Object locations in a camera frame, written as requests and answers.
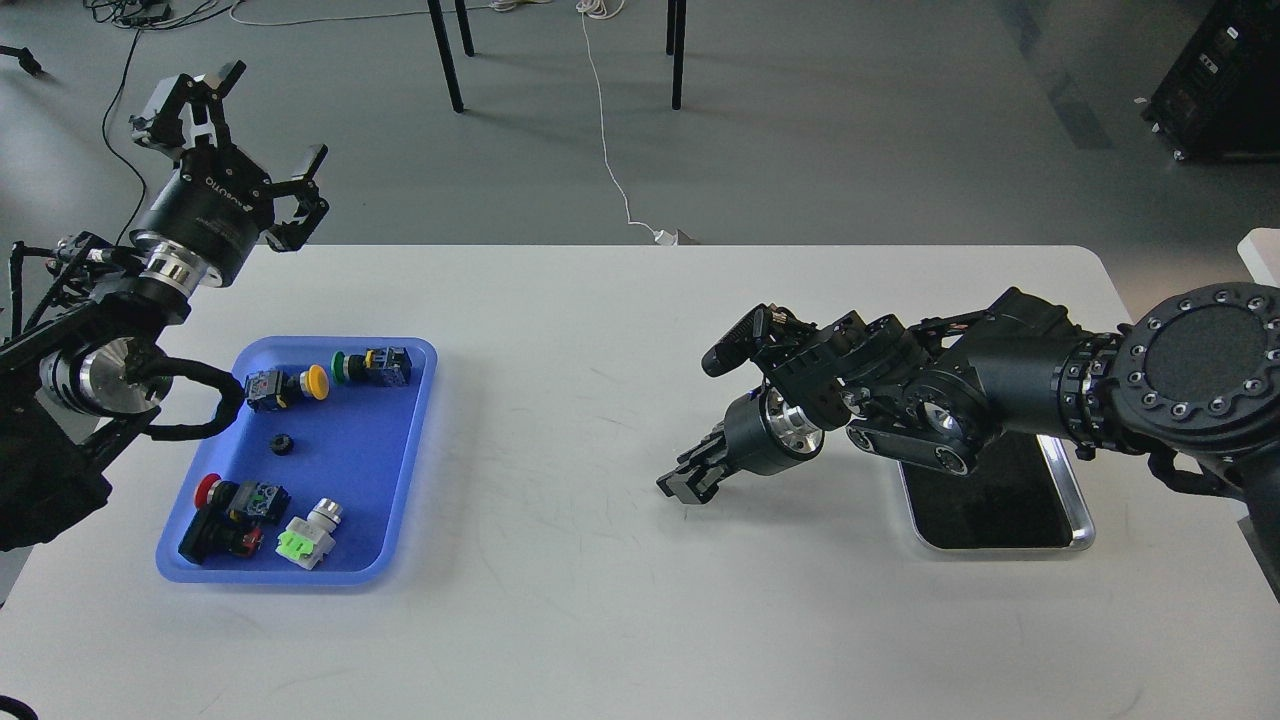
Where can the white green selector switch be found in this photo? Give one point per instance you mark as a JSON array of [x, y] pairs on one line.
[[307, 541]]

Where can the silver metal tray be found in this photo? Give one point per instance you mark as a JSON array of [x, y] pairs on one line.
[[1023, 498]]

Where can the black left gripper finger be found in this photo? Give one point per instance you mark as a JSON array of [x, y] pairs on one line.
[[311, 207], [161, 125]]

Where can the small black gear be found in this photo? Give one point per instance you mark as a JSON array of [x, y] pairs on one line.
[[281, 444]]

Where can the black equipment case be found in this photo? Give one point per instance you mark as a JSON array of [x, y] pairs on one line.
[[1220, 99]]

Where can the red emergency stop button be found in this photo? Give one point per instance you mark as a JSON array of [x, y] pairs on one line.
[[230, 516]]

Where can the black table leg left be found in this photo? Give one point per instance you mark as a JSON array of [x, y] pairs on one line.
[[443, 45]]

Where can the black thin table leg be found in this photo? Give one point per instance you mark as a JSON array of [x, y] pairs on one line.
[[461, 10]]

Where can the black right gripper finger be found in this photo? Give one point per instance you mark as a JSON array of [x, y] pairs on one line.
[[710, 452], [697, 477]]

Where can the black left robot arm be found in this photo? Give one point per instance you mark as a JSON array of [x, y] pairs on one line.
[[83, 375]]

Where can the green push button switch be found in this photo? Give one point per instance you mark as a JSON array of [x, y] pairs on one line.
[[388, 366]]

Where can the yellow push button switch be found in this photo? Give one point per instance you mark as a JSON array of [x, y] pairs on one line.
[[278, 389]]

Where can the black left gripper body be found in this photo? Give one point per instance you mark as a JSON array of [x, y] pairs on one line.
[[211, 207]]

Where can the black table leg right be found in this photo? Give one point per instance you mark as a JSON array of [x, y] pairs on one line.
[[676, 18]]

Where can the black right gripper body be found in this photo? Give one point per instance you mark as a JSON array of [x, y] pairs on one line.
[[762, 435]]

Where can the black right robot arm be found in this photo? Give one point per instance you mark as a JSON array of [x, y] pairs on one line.
[[1192, 386]]

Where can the blue plastic tray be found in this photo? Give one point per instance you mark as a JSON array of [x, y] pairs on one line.
[[357, 447]]

